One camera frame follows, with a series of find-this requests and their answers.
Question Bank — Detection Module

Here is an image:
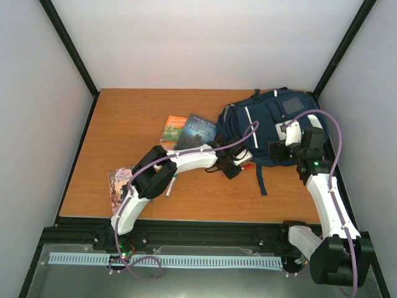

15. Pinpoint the black aluminium frame rail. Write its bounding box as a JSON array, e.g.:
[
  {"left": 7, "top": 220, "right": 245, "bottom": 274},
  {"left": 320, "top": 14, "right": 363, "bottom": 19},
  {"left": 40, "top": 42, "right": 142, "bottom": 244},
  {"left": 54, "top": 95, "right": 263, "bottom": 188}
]
[{"left": 39, "top": 217, "right": 299, "bottom": 256}]

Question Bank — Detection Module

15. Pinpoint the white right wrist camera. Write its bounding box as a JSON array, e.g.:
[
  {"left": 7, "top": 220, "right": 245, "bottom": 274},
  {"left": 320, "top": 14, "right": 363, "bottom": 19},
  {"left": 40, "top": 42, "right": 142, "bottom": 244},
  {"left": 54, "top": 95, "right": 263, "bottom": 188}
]
[{"left": 275, "top": 121, "right": 301, "bottom": 146}]

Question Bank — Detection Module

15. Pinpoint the light blue cable duct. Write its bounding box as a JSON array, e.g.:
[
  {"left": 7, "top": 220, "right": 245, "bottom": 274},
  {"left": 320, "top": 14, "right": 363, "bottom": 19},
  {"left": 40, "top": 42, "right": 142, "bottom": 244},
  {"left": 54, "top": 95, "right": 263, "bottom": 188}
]
[{"left": 48, "top": 252, "right": 282, "bottom": 271}]

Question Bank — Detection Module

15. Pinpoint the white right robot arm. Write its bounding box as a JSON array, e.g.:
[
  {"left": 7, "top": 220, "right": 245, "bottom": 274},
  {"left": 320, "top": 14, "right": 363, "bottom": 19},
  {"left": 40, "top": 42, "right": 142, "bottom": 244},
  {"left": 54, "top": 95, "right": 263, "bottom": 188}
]
[{"left": 268, "top": 121, "right": 375, "bottom": 287}]

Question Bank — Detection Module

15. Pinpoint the navy blue backpack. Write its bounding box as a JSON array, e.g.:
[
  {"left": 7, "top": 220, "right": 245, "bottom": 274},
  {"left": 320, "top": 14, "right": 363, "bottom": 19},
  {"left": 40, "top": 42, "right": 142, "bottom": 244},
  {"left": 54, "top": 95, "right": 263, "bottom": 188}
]
[{"left": 216, "top": 88, "right": 332, "bottom": 196}]

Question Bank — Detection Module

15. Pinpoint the orange Treehouse book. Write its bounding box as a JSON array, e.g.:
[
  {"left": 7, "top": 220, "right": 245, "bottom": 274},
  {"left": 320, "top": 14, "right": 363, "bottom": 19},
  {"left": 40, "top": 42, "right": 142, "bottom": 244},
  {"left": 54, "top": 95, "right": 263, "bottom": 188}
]
[{"left": 159, "top": 115, "right": 187, "bottom": 150}]

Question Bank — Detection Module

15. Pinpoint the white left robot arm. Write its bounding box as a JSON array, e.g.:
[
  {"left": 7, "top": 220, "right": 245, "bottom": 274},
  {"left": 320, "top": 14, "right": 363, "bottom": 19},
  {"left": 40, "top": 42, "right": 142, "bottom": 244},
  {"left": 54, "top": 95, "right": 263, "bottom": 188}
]
[{"left": 107, "top": 139, "right": 252, "bottom": 250}]

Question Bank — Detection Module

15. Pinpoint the pink illustrated book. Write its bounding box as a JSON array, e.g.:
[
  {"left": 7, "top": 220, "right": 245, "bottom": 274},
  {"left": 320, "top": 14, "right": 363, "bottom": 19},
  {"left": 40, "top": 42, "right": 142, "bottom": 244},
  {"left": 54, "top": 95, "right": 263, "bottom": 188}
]
[{"left": 108, "top": 165, "right": 135, "bottom": 215}]

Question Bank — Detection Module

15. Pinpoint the red cap white marker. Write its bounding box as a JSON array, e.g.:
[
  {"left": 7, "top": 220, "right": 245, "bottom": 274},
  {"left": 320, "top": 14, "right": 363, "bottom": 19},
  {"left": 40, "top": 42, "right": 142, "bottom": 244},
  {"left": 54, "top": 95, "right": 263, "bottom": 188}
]
[{"left": 241, "top": 164, "right": 253, "bottom": 170}]

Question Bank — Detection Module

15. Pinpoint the dark blue Wuthering Heights book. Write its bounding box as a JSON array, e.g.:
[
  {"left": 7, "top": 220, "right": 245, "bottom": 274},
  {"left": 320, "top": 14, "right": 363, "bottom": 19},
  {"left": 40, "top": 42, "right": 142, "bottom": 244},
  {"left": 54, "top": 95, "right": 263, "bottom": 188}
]
[{"left": 174, "top": 114, "right": 217, "bottom": 150}]

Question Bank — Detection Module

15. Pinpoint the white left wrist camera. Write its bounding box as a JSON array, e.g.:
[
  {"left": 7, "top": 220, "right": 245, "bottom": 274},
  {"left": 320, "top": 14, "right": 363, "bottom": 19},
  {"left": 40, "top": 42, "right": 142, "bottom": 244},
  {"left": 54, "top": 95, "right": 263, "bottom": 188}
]
[{"left": 233, "top": 149, "right": 252, "bottom": 166}]

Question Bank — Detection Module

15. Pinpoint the purple cap white marker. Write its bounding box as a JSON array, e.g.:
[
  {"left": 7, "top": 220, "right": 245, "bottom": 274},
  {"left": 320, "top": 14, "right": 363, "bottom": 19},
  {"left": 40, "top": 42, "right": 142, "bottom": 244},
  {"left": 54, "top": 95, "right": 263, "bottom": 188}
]
[{"left": 165, "top": 174, "right": 177, "bottom": 197}]

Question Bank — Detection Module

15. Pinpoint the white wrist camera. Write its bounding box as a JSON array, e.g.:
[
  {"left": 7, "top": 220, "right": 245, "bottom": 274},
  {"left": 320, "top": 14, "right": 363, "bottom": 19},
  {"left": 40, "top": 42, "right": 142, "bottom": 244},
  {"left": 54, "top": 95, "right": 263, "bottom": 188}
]
[
  {"left": 233, "top": 149, "right": 252, "bottom": 166},
  {"left": 275, "top": 121, "right": 301, "bottom": 146}
]

